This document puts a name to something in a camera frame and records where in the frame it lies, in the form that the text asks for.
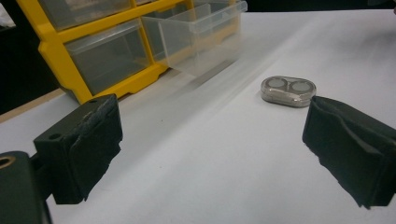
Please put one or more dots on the yellow drawer cabinet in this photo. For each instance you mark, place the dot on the yellow drawer cabinet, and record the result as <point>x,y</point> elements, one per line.
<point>93,37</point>

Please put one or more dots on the clear closed plastic drawer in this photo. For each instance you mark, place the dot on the clear closed plastic drawer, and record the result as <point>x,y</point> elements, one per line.
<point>84,11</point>
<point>109,56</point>

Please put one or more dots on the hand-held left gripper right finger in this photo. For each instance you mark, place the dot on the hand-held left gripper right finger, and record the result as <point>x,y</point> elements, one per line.
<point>351,146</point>

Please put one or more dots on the clear plastic drawer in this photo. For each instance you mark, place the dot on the clear plastic drawer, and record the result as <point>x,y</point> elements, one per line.
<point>109,56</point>
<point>199,37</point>
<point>84,11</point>

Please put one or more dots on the clear contact lens case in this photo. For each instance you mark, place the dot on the clear contact lens case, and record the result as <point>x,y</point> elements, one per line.
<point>288,91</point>

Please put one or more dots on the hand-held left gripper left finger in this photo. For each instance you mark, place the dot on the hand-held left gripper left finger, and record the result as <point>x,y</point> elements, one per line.
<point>84,146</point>

